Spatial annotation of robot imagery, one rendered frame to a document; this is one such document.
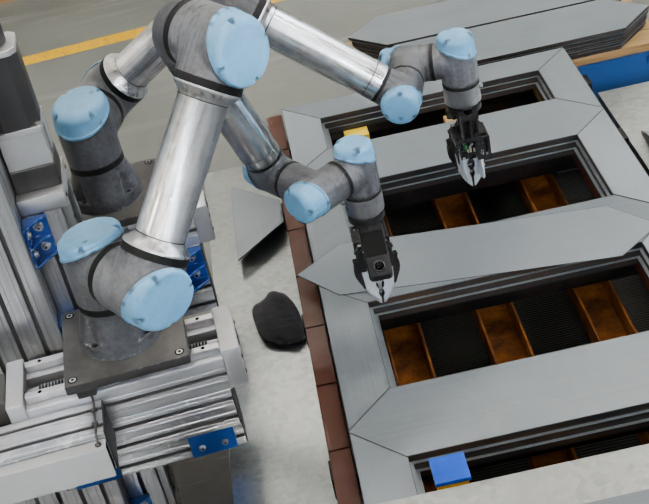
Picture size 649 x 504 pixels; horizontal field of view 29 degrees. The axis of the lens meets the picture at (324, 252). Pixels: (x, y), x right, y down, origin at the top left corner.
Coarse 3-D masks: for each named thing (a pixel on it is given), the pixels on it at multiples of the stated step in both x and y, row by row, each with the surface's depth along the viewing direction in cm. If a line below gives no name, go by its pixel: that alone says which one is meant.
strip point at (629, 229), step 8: (608, 208) 262; (616, 216) 259; (624, 216) 258; (632, 216) 258; (616, 224) 257; (624, 224) 256; (632, 224) 256; (640, 224) 255; (648, 224) 255; (616, 232) 254; (624, 232) 254; (632, 232) 254; (640, 232) 253; (648, 232) 253; (616, 240) 252; (624, 240) 252; (632, 240) 251; (624, 248) 250
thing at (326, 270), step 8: (336, 248) 267; (328, 256) 265; (336, 256) 265; (312, 264) 264; (320, 264) 264; (328, 264) 263; (336, 264) 263; (312, 272) 262; (320, 272) 261; (328, 272) 261; (336, 272) 260; (312, 280) 260; (320, 280) 259; (328, 280) 259; (336, 280) 258; (328, 288) 256; (336, 288) 256
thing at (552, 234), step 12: (540, 216) 264; (552, 216) 263; (564, 216) 262; (540, 228) 260; (552, 228) 259; (564, 228) 259; (540, 240) 257; (552, 240) 256; (564, 240) 255; (540, 252) 254; (552, 252) 253; (564, 252) 252; (576, 252) 251; (540, 264) 250; (552, 264) 250
